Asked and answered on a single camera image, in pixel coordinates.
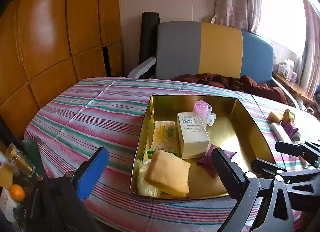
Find purple snack wrapper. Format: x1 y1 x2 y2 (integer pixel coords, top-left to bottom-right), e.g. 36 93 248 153
196 144 237 168

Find yellow sponge block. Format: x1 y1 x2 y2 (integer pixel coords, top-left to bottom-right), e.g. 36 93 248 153
144 150 191 197

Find white foam block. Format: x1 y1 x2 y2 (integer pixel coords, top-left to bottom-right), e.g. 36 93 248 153
270 123 292 143

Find purple candy wrapper on bed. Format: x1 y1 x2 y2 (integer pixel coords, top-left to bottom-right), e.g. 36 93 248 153
281 118 299 139

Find yellow sponge piece far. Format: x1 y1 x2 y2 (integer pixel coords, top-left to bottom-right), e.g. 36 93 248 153
267 111 283 124

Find white plastic bag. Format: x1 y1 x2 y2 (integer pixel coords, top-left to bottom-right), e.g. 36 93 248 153
135 158 162 198

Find striped bed sheet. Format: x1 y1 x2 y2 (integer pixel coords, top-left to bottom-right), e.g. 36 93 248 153
23 76 320 232

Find gold metal tin box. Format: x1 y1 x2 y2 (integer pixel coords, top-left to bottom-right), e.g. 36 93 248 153
130 95 275 200

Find wooden side shelf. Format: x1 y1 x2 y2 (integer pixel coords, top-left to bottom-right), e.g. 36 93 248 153
273 73 317 105

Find glass spice bottle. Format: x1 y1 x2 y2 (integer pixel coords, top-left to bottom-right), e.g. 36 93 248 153
5 143 35 178

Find green-wrapped cracker pack in tin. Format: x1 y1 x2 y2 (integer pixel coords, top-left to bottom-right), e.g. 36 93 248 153
146 121 180 156

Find orange fruit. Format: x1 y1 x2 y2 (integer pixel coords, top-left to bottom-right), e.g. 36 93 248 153
9 184 25 203

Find white boxes on shelf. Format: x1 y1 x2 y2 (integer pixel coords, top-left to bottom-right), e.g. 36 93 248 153
277 59 295 82

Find dark red blanket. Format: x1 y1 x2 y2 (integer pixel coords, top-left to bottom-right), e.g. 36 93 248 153
172 73 288 105

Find cream cardboard box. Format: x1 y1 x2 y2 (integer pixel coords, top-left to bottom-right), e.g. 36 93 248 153
177 112 210 159

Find black rolled mat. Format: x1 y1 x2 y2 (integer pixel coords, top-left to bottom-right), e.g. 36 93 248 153
138 12 161 64

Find wooden wardrobe panels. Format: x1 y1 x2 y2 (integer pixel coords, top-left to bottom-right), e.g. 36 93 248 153
1 0 124 143

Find grey yellow blue chair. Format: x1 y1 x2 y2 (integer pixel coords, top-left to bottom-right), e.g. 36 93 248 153
128 21 299 107

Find floral pink curtain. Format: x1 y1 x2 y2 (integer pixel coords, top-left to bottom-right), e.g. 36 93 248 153
212 0 319 97

